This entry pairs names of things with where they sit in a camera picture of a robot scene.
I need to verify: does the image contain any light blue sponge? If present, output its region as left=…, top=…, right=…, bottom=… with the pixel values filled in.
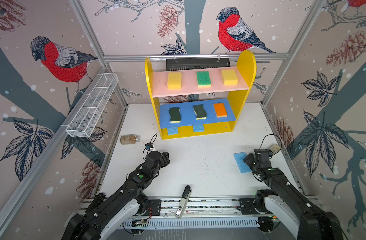
left=167, top=127, right=178, bottom=136
left=193, top=125, right=205, bottom=133
left=234, top=152, right=252, bottom=174

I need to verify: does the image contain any dark green wavy sponge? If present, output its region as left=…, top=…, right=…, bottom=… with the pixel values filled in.
left=169, top=107, right=181, bottom=123
left=193, top=105, right=207, bottom=120

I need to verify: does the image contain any orange sponge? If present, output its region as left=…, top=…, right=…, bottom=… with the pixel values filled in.
left=214, top=103, right=228, bottom=118

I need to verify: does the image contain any green yellow sponge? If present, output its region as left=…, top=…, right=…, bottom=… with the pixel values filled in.
left=196, top=71, right=212, bottom=88

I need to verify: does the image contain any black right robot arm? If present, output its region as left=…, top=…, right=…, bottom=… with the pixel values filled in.
left=243, top=149, right=345, bottom=240

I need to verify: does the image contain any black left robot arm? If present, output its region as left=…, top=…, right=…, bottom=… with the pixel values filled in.
left=62, top=151, right=170, bottom=240

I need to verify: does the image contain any blue lower shelf board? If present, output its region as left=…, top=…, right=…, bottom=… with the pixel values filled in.
left=159, top=99, right=236, bottom=129

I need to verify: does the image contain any pink upper shelf board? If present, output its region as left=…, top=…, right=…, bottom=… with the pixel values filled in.
left=152, top=67, right=249, bottom=98

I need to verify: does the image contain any seasoning jar right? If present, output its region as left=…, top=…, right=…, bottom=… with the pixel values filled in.
left=269, top=144, right=282, bottom=155

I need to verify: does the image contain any seasoning jar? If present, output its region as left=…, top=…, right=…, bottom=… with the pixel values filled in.
left=120, top=135, right=140, bottom=145
left=269, top=144, right=282, bottom=155

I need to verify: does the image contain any seasoning jar left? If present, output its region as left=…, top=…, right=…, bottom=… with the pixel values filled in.
left=120, top=135, right=140, bottom=145

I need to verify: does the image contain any black silver handheld tool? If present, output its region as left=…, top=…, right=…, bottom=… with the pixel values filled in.
left=175, top=185, right=192, bottom=219

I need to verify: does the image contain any black vent panel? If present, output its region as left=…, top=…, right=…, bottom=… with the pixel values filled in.
left=166, top=59, right=231, bottom=71

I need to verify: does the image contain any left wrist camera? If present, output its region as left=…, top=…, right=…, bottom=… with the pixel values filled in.
left=145, top=142, right=155, bottom=152

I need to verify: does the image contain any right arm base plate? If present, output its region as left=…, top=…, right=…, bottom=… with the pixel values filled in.
left=237, top=198, right=260, bottom=215

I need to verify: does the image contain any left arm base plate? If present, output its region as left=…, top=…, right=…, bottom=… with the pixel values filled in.
left=135, top=200, right=161, bottom=217

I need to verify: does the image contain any perforated aluminium rail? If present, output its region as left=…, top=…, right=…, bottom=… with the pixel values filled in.
left=124, top=217, right=261, bottom=230

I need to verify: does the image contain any white wire mesh basket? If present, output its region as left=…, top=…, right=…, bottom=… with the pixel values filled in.
left=66, top=73, right=118, bottom=138

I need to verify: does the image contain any yellow shelf frame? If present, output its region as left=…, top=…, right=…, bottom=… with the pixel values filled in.
left=145, top=51, right=257, bottom=140

